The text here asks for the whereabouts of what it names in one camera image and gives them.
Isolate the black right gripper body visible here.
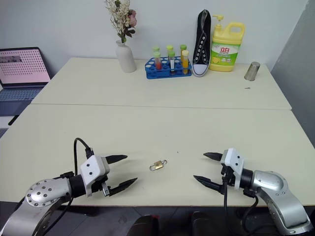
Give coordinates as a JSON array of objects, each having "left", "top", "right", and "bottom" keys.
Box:
[{"left": 220, "top": 163, "right": 237, "bottom": 187}]

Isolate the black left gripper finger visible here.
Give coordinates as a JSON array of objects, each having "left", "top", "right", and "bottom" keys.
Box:
[
  {"left": 108, "top": 177, "right": 138, "bottom": 197},
  {"left": 106, "top": 154, "right": 128, "bottom": 166}
]

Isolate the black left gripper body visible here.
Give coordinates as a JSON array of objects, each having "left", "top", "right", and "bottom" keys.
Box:
[{"left": 91, "top": 175, "right": 111, "bottom": 198}]

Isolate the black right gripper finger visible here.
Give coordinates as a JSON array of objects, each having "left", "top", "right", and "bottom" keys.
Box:
[
  {"left": 203, "top": 152, "right": 223, "bottom": 163},
  {"left": 193, "top": 175, "right": 226, "bottom": 195}
]

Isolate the dark rounded shape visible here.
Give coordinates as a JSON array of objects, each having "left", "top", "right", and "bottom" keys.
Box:
[{"left": 191, "top": 210, "right": 228, "bottom": 236}]

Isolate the small brass padlock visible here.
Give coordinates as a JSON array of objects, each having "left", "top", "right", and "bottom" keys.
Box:
[{"left": 149, "top": 160, "right": 164, "bottom": 172}]

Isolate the blue test tube rack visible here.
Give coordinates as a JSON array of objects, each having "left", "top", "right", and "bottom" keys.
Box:
[{"left": 144, "top": 57, "right": 193, "bottom": 80}]

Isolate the steel metal cup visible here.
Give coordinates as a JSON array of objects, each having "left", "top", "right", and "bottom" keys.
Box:
[{"left": 244, "top": 61, "right": 261, "bottom": 81}]

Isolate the yellow-capped tube with orange liquid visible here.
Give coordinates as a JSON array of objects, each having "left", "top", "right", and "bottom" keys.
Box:
[{"left": 181, "top": 50, "right": 190, "bottom": 75}]

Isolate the white ceramic vase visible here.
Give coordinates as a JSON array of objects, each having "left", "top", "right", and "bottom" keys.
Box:
[{"left": 115, "top": 39, "right": 137, "bottom": 74}]

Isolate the green-capped tube with white label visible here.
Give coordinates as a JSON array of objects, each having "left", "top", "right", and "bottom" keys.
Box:
[{"left": 168, "top": 51, "right": 176, "bottom": 75}]

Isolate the yellow detergent pump bottle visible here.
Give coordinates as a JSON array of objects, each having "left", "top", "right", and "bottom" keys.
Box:
[{"left": 209, "top": 14, "right": 246, "bottom": 73}]

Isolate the green-capped tube with red liquid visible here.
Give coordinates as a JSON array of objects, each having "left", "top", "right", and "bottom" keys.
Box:
[{"left": 154, "top": 51, "right": 162, "bottom": 70}]

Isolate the black canvas sneaker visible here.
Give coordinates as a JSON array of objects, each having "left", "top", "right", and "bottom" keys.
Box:
[{"left": 191, "top": 9, "right": 213, "bottom": 78}]

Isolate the open laptop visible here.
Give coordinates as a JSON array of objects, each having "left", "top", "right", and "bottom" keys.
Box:
[{"left": 0, "top": 47, "right": 52, "bottom": 117}]

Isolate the dried flower bouquet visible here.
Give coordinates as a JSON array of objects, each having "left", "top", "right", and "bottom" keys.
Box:
[{"left": 104, "top": 0, "right": 138, "bottom": 44}]

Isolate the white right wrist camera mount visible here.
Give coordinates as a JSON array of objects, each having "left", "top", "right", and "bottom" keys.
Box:
[{"left": 220, "top": 147, "right": 245, "bottom": 191}]

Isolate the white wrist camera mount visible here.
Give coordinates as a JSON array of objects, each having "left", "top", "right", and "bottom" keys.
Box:
[
  {"left": 79, "top": 154, "right": 110, "bottom": 198},
  {"left": 220, "top": 147, "right": 245, "bottom": 191}
]

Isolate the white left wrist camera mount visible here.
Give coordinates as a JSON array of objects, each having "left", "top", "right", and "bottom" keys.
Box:
[{"left": 79, "top": 154, "right": 110, "bottom": 198}]

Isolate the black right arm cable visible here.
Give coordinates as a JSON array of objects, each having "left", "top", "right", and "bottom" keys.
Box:
[{"left": 221, "top": 169, "right": 259, "bottom": 236}]

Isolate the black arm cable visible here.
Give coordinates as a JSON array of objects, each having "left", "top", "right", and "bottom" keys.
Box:
[
  {"left": 221, "top": 169, "right": 259, "bottom": 236},
  {"left": 43, "top": 138, "right": 95, "bottom": 236}
]

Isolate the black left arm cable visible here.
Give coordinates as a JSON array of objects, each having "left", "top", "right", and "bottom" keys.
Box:
[{"left": 43, "top": 138, "right": 95, "bottom": 236}]

